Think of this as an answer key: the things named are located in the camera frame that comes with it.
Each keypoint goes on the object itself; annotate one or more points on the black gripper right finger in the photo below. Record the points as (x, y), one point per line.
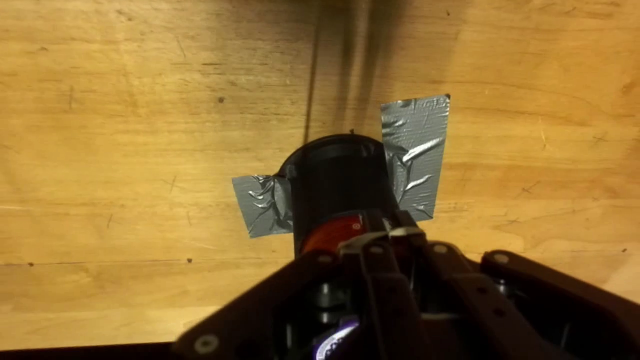
(507, 307)

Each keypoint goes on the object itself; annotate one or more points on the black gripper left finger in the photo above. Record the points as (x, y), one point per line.
(373, 307)

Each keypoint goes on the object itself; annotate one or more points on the dark brown cup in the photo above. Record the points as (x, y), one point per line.
(336, 193)

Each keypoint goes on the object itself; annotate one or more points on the grey duct tape patch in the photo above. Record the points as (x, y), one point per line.
(415, 150)

